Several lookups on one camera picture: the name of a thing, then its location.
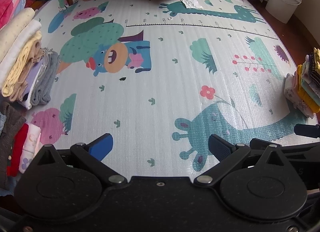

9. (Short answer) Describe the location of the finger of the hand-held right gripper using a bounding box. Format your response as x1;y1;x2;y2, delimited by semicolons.
250;138;275;148
294;123;320;139

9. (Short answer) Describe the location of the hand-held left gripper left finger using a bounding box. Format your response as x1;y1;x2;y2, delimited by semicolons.
37;133;127;185

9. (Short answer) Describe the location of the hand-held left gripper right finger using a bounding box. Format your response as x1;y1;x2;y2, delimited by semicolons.
194;134;284;187

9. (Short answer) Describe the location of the stack of colourful folded clothes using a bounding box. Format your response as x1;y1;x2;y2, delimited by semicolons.
285;47;320;120

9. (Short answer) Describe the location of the stack of pale folded clothes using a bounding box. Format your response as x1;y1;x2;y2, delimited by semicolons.
0;7;60;110

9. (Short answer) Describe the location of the cartoon animal play mat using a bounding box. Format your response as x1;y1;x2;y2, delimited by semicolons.
24;0;320;179

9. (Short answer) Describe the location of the white paper sheet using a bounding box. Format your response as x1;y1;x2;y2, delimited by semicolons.
179;0;199;10

